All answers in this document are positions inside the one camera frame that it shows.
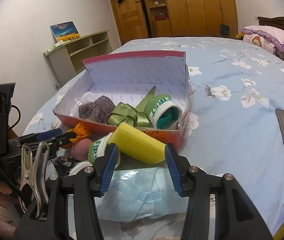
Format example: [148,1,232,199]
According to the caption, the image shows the metal spring clip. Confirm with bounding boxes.
[20,141,50,220]

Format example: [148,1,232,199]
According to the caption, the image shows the cartoon checkered pillow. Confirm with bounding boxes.
[243,34,276,54]

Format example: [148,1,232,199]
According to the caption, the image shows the blue yellow painting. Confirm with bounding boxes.
[50,21,80,42]

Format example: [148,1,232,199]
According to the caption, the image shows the green satin ribbon bow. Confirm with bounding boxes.
[108,86,156,127]

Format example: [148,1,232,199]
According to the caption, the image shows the wooden wardrobe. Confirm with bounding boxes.
[110,0,238,38]

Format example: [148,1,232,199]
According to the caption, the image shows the left hand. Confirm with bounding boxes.
[0,181,19,207]

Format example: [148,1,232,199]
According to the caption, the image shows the black bag on wardrobe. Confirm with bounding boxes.
[220,24,230,36]

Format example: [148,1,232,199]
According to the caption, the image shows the yellow sponge block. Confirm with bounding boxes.
[108,123,165,165]

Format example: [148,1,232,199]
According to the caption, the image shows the white plastic bag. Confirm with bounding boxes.
[70,92,96,118]

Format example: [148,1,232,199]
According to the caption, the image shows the black cable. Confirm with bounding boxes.
[6,104,22,132]

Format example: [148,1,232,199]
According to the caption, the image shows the purple ruffled pillow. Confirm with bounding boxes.
[241,25,284,51]

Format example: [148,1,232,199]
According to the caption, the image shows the wooden door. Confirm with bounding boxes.
[113,0,149,43]

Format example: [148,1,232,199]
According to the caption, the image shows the pink makeup sponge egg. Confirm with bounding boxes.
[71,138,92,161]

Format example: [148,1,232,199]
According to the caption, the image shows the cream open bookshelf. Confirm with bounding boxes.
[43,30,112,87]

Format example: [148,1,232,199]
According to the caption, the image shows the pink sleeve forearm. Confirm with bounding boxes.
[0,204,20,239]

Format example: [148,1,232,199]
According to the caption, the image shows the purple grey knitted sock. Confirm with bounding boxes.
[79,95,115,124]

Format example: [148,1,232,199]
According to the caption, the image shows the blue floral bed sheet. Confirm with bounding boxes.
[23,36,284,240]

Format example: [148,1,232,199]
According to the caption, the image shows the red cardboard box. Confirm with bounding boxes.
[53,50,191,148]

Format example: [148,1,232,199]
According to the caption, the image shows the green white sock roll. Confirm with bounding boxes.
[87,132,113,164]
[145,94,183,129]

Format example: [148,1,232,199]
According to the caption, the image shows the light blue face mask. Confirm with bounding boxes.
[95,167,188,222]

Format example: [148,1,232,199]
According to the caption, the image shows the black patterned sock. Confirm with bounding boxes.
[51,156,79,177]

